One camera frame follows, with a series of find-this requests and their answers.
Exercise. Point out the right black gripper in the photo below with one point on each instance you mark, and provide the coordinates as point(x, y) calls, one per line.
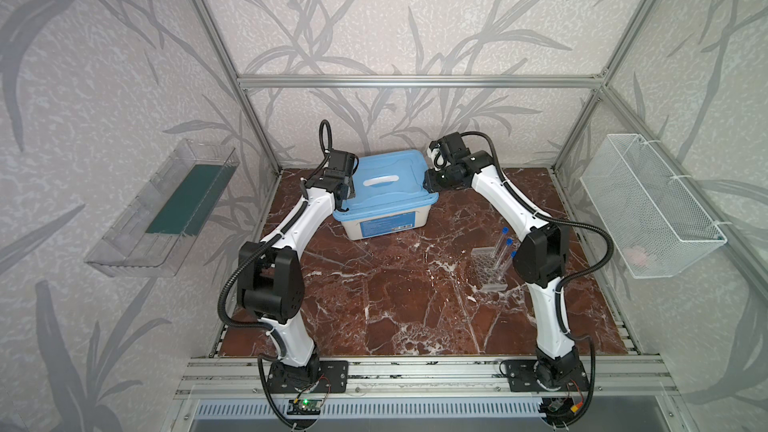
point(432, 180)

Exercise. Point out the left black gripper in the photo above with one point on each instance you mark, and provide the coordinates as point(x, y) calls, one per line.
point(346, 193)

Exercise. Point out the blue plastic bin lid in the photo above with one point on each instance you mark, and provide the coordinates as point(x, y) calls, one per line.
point(387, 184)

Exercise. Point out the white plastic storage bin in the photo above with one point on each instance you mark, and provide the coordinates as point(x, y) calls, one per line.
point(367, 223)

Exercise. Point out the blue capped test tube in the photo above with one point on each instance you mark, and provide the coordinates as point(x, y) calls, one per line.
point(509, 264)
point(504, 254)
point(500, 247)

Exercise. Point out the clear acrylic test tube rack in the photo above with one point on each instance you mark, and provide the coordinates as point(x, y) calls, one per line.
point(487, 272)

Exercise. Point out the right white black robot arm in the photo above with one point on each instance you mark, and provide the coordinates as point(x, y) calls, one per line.
point(541, 256)

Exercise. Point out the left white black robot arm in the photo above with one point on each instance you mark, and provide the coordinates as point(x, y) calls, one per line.
point(267, 288)

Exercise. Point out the pink item in basket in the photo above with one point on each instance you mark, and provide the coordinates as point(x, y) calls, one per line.
point(638, 257)

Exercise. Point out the green circuit board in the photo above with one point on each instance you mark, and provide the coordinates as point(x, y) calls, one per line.
point(305, 407)

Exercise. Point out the clear acrylic wall shelf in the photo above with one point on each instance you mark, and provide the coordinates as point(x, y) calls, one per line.
point(152, 237)

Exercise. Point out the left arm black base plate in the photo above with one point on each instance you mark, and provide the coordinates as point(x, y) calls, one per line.
point(322, 375)

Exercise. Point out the white wire mesh basket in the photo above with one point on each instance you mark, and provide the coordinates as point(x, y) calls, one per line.
point(642, 202)

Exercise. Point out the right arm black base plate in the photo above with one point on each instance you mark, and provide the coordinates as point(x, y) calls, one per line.
point(531, 375)

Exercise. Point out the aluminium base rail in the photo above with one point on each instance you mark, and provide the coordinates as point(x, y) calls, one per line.
point(414, 376)

